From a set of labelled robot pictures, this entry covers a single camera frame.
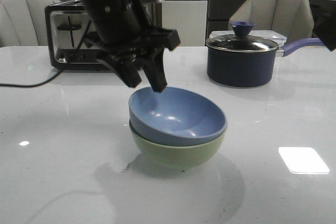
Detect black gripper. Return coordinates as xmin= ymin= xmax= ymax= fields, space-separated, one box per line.
xmin=88 ymin=27 xmax=181 ymax=92
xmin=310 ymin=0 xmax=335 ymax=51

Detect blue bowl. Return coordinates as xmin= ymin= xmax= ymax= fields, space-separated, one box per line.
xmin=129 ymin=87 xmax=228 ymax=146

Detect light green bowl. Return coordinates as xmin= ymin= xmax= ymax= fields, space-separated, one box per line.
xmin=129 ymin=124 xmax=225 ymax=170

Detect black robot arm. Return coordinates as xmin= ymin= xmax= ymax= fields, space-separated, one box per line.
xmin=81 ymin=0 xmax=180 ymax=92

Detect beige upholstered chair right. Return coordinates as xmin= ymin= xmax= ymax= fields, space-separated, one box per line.
xmin=228 ymin=0 xmax=314 ymax=42

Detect beige upholstered chair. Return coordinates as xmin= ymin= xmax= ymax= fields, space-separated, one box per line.
xmin=1 ymin=0 xmax=60 ymax=47
xmin=228 ymin=0 xmax=314 ymax=42

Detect clear plastic storage container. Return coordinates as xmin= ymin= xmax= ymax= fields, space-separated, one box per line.
xmin=209 ymin=30 xmax=287 ymax=47

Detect black chrome toaster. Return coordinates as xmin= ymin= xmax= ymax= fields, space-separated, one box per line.
xmin=45 ymin=0 xmax=115 ymax=72

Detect white drawer cabinet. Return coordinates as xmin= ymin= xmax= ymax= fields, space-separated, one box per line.
xmin=162 ymin=0 xmax=207 ymax=47

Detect glass lid with blue knob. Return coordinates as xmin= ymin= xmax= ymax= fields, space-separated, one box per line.
xmin=205 ymin=22 xmax=278 ymax=53

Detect dark blue saucepan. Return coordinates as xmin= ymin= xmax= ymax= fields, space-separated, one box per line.
xmin=207 ymin=38 xmax=323 ymax=88

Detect beige upholstered chair left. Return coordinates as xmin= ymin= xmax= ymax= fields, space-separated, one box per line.
xmin=1 ymin=0 xmax=60 ymax=47

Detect black power cable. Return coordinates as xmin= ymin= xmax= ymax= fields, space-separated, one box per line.
xmin=0 ymin=69 xmax=61 ymax=88

